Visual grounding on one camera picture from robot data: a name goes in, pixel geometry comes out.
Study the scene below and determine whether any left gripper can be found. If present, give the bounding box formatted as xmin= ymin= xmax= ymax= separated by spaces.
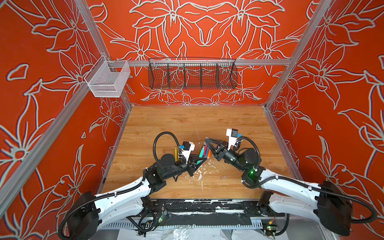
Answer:
xmin=163 ymin=153 xmax=205 ymax=180

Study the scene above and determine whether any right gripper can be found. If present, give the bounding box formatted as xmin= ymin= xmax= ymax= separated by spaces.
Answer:
xmin=206 ymin=138 xmax=249 ymax=174

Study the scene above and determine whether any green pen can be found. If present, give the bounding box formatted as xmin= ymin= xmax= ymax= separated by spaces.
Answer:
xmin=199 ymin=146 xmax=206 ymax=158

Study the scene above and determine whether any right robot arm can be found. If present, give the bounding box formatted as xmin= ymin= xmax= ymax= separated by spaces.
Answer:
xmin=205 ymin=137 xmax=378 ymax=237

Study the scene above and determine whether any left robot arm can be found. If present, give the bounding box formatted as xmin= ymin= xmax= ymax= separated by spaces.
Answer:
xmin=57 ymin=132 xmax=207 ymax=240

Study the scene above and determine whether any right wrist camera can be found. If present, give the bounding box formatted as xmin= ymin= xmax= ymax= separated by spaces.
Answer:
xmin=226 ymin=129 xmax=242 ymax=151

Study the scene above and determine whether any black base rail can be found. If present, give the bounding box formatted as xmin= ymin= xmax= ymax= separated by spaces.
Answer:
xmin=133 ymin=199 xmax=286 ymax=225

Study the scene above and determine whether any black wire basket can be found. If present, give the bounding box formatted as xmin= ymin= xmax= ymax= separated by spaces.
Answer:
xmin=148 ymin=57 xmax=238 ymax=90

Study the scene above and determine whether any white cable duct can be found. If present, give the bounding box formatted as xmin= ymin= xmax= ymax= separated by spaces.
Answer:
xmin=101 ymin=219 xmax=263 ymax=230

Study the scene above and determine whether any white wire basket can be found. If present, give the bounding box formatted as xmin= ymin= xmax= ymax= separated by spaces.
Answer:
xmin=85 ymin=56 xmax=131 ymax=98

